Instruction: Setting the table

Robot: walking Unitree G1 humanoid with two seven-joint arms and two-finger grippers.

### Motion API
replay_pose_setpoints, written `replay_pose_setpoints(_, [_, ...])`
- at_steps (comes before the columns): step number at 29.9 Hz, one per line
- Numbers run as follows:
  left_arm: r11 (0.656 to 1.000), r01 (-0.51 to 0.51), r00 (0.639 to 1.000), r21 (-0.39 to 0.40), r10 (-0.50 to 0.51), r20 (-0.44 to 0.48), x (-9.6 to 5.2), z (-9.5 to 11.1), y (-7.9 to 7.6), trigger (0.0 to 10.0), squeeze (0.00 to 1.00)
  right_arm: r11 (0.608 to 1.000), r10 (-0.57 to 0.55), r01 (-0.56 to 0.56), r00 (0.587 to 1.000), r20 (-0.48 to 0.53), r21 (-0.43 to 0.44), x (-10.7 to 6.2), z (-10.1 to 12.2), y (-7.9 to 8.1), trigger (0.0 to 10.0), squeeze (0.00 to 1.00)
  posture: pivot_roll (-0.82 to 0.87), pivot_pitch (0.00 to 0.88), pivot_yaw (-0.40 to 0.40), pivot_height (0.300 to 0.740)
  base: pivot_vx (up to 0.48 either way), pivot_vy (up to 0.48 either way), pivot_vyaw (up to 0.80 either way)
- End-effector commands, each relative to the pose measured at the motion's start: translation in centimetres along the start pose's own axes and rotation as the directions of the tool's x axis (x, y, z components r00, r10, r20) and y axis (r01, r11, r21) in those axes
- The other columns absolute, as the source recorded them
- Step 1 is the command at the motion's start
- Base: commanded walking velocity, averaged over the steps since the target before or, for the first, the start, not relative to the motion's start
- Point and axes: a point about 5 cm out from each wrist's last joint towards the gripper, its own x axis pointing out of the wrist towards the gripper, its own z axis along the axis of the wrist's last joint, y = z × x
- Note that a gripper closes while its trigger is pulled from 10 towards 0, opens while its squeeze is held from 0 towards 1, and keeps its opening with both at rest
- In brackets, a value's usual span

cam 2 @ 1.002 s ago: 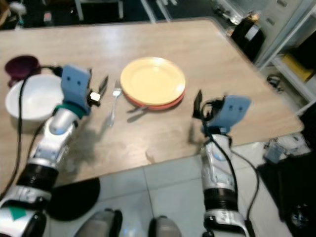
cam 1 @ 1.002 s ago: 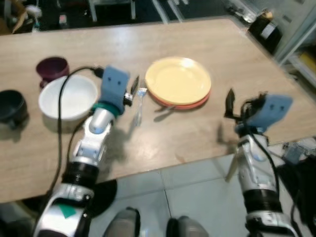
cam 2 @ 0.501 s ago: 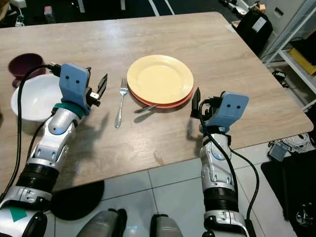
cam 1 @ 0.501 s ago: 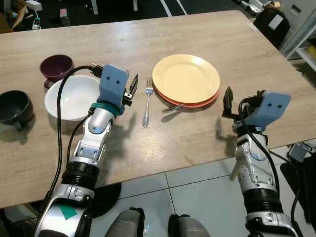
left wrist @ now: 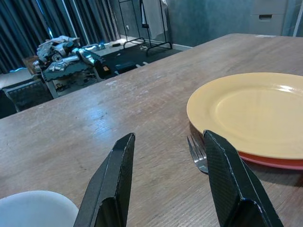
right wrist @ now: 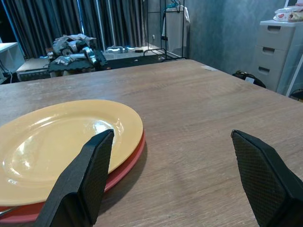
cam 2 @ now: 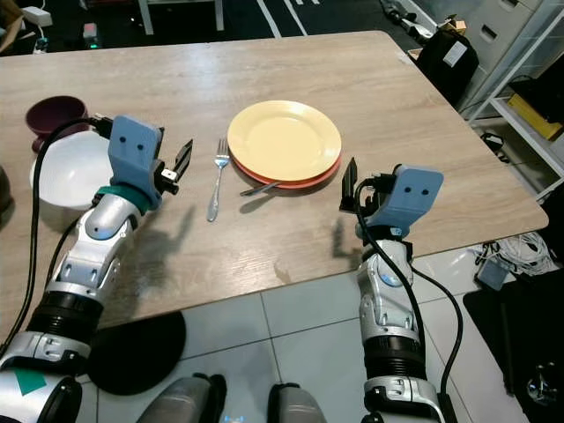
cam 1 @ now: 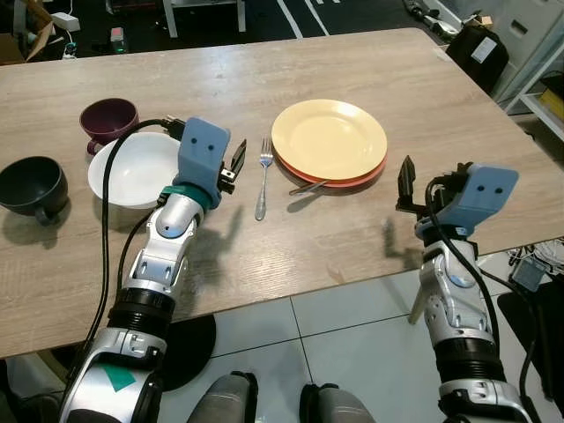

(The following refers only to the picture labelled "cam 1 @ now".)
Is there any black floor mat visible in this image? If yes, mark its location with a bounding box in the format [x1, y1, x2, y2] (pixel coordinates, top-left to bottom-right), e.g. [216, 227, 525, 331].
[496, 280, 564, 415]

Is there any white cable tangle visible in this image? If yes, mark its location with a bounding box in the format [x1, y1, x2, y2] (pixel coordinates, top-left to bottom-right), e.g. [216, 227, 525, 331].
[527, 236, 564, 270]

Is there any cardboard box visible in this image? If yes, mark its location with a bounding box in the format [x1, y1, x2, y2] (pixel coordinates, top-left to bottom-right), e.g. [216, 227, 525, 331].
[0, 0, 56, 64]

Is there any black bag with white label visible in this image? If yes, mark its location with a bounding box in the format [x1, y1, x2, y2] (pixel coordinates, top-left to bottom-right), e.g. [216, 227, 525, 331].
[445, 21, 511, 96]

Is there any black round table base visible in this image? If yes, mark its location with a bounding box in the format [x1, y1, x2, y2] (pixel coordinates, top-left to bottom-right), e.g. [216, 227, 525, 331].
[157, 314, 218, 392]

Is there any yellow plate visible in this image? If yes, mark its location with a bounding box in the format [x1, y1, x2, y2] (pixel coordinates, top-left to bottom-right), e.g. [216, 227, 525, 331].
[271, 99, 389, 182]

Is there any dark grey cup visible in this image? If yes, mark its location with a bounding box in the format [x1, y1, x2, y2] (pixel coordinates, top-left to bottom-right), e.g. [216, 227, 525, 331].
[0, 156, 70, 224]

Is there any robot left leg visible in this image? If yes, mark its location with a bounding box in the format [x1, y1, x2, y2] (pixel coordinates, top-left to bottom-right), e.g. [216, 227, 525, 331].
[188, 371, 258, 423]

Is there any white table frame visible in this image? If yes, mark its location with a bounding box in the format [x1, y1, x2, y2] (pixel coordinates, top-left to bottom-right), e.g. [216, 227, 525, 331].
[162, 0, 248, 39]

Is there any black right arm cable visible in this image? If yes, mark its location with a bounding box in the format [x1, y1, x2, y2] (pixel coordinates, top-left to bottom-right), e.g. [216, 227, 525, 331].
[425, 181, 540, 415]

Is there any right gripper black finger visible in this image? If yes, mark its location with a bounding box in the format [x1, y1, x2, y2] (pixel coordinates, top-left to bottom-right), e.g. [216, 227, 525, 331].
[397, 156, 418, 213]

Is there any yellow box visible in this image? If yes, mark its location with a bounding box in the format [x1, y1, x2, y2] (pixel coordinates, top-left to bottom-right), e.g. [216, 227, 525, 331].
[539, 86, 564, 122]

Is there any silver knife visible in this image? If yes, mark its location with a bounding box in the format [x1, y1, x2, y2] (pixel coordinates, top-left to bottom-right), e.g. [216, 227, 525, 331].
[288, 180, 330, 197]

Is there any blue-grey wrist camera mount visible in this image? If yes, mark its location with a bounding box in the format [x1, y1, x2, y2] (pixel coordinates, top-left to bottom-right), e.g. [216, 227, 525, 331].
[435, 162, 520, 239]
[175, 116, 233, 197]

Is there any silver fork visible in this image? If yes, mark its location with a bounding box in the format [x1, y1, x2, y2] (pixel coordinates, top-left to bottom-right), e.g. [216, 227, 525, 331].
[255, 137, 275, 222]

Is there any robot leg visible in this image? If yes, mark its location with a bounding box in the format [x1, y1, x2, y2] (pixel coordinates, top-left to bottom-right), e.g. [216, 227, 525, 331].
[299, 383, 378, 423]
[188, 371, 258, 423]

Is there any maroon cup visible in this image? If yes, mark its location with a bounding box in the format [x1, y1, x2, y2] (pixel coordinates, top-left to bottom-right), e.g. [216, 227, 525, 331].
[79, 98, 140, 156]

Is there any orange plate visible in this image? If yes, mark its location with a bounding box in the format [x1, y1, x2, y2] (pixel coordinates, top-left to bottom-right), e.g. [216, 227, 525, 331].
[275, 154, 388, 189]

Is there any white power adapter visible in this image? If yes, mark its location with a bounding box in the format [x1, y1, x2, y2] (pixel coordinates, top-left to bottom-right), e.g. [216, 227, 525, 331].
[50, 11, 81, 33]

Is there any grey floor device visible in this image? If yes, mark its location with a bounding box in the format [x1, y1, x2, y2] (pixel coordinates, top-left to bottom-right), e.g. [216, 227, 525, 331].
[511, 254, 549, 292]

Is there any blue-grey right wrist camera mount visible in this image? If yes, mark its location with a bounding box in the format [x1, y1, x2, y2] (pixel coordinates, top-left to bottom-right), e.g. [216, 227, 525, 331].
[435, 162, 520, 239]

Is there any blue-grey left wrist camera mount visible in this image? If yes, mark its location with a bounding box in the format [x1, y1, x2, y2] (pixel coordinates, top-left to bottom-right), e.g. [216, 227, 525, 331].
[175, 116, 233, 197]

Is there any white shelf rack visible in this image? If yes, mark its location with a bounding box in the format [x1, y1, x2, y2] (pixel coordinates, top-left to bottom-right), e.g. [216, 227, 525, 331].
[493, 0, 564, 142]

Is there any robot right leg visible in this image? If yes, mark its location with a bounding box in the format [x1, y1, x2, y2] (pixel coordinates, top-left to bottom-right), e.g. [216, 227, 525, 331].
[299, 383, 378, 423]

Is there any white bowl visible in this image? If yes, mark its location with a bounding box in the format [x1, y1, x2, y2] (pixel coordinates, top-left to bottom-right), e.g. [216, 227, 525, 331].
[87, 131, 183, 211]

